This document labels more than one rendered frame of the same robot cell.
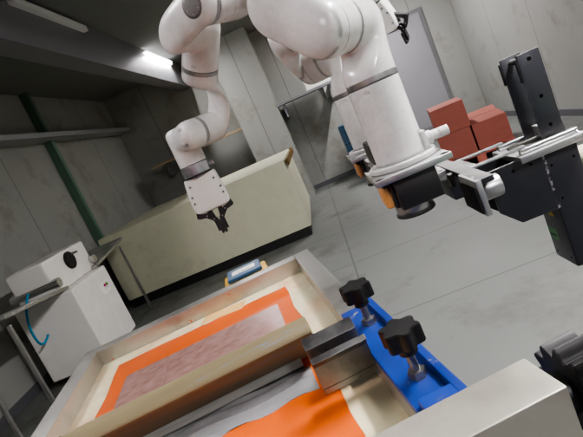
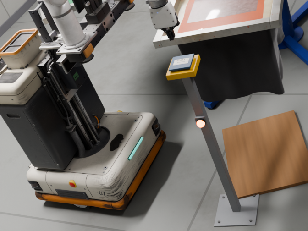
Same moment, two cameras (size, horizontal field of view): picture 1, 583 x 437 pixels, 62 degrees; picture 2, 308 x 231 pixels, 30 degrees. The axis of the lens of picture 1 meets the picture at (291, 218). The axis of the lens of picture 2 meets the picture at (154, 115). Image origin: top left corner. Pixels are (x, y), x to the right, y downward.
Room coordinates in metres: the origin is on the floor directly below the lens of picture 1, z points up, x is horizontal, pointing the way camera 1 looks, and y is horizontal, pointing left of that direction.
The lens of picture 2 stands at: (3.22, 1.18, 2.24)
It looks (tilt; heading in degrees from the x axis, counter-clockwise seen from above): 35 degrees down; 213
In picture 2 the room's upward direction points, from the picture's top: 24 degrees counter-clockwise
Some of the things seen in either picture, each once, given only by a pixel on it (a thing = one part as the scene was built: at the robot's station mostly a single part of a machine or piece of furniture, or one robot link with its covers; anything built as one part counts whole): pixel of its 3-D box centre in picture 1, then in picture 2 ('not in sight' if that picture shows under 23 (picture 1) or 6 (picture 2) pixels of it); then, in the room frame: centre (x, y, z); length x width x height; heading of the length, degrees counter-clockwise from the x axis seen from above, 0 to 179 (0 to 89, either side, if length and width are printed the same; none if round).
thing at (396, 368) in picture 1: (398, 364); not in sight; (0.53, -0.05, 0.98); 0.30 x 0.05 x 0.07; 5
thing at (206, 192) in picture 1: (206, 189); (162, 13); (1.32, 0.18, 1.22); 0.10 x 0.08 x 0.11; 95
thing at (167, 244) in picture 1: (221, 218); not in sight; (6.68, 0.89, 0.47); 2.49 x 2.03 x 0.94; 84
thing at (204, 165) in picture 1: (198, 167); (156, 0); (1.32, 0.17, 1.28); 0.09 x 0.07 x 0.03; 95
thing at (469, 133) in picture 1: (468, 126); not in sight; (5.85, -2.44, 0.38); 1.30 x 0.99 x 0.76; 171
